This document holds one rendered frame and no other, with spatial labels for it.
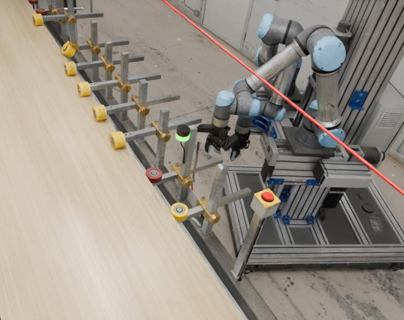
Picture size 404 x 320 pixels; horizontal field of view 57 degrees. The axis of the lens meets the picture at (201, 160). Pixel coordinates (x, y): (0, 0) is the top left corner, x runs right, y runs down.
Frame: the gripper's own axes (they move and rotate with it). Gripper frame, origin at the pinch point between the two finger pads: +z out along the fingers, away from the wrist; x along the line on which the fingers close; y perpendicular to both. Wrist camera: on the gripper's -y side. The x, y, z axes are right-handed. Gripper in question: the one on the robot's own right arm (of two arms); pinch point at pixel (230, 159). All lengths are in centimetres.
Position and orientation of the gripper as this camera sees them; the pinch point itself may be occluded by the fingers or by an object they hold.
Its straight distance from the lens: 205.8
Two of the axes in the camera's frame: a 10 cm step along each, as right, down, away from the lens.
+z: -1.5, 7.4, 6.6
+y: 8.4, -2.6, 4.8
